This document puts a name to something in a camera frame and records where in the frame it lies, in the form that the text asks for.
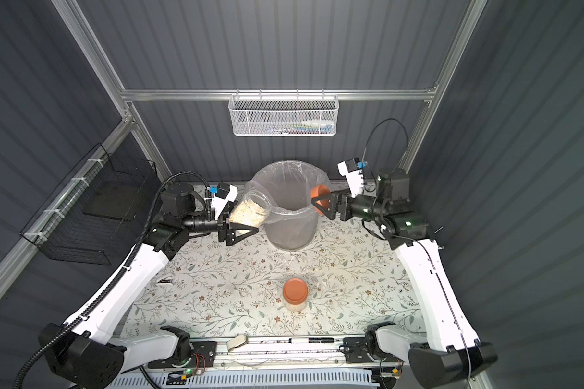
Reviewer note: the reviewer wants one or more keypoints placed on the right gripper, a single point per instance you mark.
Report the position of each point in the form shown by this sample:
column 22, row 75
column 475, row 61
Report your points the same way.
column 342, row 207

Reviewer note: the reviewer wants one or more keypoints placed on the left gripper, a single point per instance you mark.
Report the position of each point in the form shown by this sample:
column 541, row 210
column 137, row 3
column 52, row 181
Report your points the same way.
column 223, row 230

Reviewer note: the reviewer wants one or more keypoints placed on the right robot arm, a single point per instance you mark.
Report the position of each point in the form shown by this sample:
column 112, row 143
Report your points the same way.
column 450, row 350

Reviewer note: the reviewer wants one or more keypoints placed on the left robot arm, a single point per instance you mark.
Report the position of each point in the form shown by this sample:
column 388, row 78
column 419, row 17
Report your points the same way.
column 83, row 349

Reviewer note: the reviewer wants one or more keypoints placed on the oatmeal jar orange lid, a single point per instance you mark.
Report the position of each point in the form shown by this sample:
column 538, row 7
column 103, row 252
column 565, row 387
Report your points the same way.
column 295, row 293

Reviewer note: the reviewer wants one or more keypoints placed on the grey mesh trash bin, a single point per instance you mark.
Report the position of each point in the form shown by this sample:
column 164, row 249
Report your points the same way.
column 292, row 236

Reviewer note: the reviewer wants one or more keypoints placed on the clear plastic bin liner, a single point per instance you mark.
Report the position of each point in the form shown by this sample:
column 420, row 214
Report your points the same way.
column 287, row 185

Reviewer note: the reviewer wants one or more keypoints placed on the pens in white basket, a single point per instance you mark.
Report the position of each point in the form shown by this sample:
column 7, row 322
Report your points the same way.
column 303, row 128

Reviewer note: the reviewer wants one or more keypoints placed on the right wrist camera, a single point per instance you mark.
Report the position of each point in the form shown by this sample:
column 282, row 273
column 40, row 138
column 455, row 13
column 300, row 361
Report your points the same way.
column 352, row 171

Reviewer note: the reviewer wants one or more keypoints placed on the white wire wall basket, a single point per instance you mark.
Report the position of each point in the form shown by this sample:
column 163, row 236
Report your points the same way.
column 251, row 117

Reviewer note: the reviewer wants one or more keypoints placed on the black wire wall basket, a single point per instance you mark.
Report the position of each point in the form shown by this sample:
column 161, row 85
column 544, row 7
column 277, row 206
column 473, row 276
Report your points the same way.
column 96, row 217

